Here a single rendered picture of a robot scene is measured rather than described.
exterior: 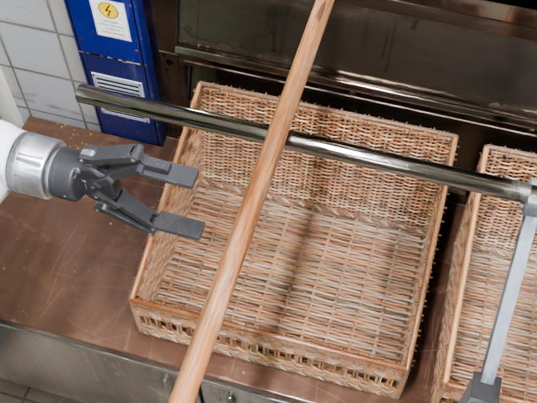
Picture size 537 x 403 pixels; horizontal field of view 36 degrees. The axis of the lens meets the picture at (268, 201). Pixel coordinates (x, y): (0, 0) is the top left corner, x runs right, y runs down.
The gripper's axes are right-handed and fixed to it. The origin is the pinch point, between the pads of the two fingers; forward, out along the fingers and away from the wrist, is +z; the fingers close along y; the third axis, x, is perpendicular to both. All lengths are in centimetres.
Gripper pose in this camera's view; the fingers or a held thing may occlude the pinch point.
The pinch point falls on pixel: (191, 205)
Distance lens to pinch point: 115.2
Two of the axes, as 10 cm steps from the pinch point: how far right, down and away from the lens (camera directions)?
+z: 9.6, 2.4, -1.5
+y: 0.0, 5.4, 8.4
